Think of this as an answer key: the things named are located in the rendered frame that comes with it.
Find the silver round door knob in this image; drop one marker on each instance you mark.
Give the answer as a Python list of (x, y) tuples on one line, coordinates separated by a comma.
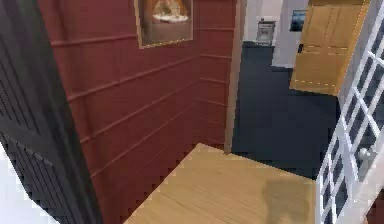
[(365, 154)]

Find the framed brown wall picture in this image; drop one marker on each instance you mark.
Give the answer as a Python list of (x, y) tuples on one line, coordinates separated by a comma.
[(165, 21)]

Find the tan wooden room door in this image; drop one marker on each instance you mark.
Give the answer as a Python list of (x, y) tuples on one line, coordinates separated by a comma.
[(328, 46)]

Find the white glass-paned room door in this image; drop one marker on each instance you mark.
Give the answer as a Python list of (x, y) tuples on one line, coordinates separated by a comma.
[(350, 133)]

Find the small blue wall picture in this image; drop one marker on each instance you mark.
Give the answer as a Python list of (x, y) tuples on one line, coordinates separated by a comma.
[(297, 20)]

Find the black slatted room door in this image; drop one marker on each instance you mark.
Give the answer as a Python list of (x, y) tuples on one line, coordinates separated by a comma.
[(36, 110)]

